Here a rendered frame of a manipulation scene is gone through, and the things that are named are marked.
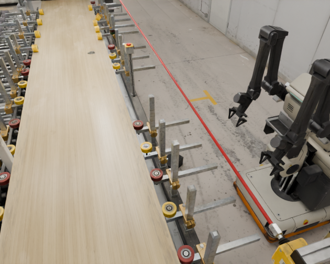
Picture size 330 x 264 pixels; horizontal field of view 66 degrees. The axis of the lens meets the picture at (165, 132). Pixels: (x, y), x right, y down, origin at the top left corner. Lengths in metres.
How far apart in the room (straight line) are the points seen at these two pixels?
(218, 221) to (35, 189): 1.55
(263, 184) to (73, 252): 1.68
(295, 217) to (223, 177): 0.80
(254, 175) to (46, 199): 1.73
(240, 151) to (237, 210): 0.80
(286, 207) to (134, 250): 1.44
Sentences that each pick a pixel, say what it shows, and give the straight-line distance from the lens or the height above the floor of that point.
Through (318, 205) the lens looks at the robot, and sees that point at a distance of 2.35.
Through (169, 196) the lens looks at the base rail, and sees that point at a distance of 1.71.
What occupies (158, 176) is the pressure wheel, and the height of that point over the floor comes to 0.91.
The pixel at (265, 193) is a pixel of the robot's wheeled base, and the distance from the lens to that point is 2.40.
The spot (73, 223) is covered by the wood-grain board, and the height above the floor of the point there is 0.90.
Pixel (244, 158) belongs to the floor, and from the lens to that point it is 3.01.
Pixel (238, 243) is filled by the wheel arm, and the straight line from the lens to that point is 1.46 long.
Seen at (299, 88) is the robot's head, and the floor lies 1.33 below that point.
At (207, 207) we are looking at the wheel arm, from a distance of 1.54.
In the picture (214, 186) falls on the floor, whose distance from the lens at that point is 2.67.
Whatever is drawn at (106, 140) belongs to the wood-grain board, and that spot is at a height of 0.90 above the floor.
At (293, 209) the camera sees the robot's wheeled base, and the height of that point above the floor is 0.28.
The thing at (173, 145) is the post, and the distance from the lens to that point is 1.34.
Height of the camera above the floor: 2.11
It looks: 41 degrees down
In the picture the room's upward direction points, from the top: straight up
